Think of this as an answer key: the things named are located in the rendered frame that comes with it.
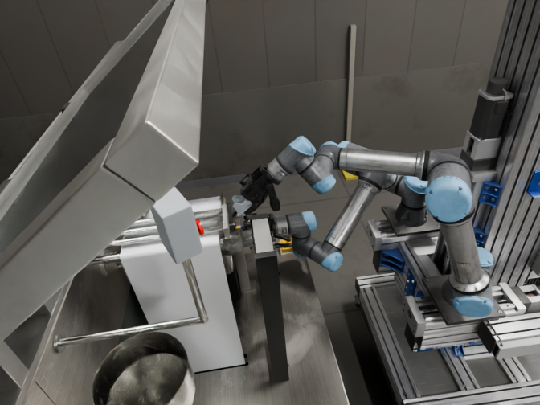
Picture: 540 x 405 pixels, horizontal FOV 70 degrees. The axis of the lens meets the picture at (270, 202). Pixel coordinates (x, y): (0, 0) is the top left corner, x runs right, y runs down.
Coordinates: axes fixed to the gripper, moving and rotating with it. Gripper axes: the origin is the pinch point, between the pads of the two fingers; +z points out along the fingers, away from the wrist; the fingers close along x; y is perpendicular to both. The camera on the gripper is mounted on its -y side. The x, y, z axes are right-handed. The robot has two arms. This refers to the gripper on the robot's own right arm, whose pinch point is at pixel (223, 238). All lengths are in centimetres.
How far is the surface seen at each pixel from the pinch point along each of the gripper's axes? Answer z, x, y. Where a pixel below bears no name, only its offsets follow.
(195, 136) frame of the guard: -9, 94, 88
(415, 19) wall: -163, -204, 22
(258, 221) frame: -13, 36, 35
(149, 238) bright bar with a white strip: 14, 38, 36
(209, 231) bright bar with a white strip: -1, 38, 36
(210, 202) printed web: 1.4, 6.7, 22.2
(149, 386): 10, 74, 32
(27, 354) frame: 32, 66, 36
